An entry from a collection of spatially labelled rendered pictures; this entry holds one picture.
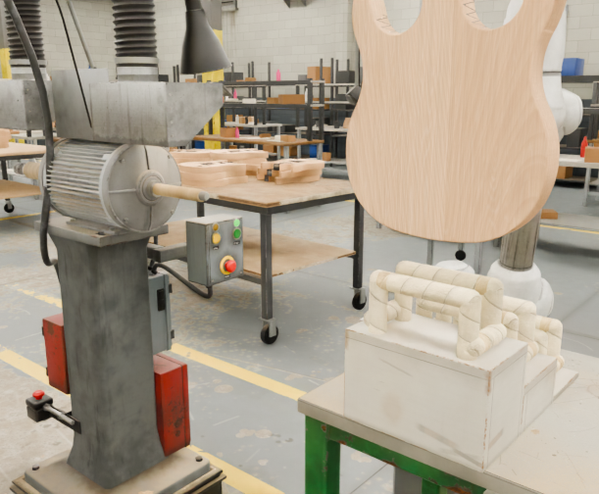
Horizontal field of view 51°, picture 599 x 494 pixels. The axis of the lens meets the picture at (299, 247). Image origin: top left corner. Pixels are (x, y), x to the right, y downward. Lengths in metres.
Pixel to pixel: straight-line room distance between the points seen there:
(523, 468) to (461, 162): 0.49
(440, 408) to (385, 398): 0.10
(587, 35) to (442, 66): 11.62
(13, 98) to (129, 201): 0.51
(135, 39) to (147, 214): 0.48
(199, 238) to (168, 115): 0.60
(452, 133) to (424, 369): 0.37
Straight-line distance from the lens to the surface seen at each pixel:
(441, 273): 1.10
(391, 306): 1.14
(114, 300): 1.98
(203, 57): 1.67
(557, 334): 1.41
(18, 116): 2.06
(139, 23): 1.63
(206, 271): 1.97
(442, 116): 1.01
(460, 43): 1.00
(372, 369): 1.12
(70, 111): 1.95
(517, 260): 2.04
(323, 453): 1.29
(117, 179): 1.74
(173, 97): 1.47
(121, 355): 2.05
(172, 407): 2.22
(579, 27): 12.66
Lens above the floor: 1.50
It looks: 14 degrees down
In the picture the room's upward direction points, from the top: straight up
